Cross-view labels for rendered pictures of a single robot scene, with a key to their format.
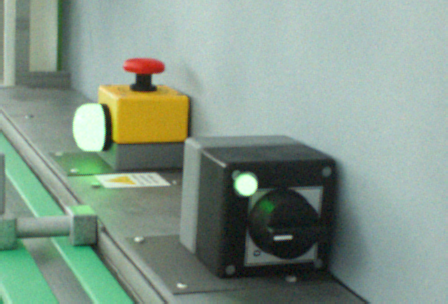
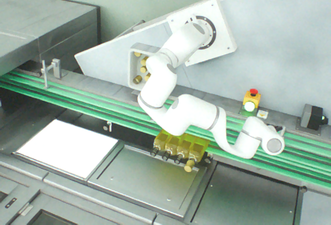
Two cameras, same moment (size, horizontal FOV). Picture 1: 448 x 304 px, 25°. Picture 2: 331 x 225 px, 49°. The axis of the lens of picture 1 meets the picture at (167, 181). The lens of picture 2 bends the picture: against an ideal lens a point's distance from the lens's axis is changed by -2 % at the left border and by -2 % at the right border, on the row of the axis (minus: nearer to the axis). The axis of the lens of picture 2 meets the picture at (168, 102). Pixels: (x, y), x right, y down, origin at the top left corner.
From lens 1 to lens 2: 1.62 m
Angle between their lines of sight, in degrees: 50
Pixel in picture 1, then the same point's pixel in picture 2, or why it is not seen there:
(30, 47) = not seen: hidden behind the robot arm
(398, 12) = not seen: outside the picture
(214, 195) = (317, 120)
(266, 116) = (295, 99)
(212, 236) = (315, 125)
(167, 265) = (310, 131)
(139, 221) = (287, 124)
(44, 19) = not seen: hidden behind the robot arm
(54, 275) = (294, 140)
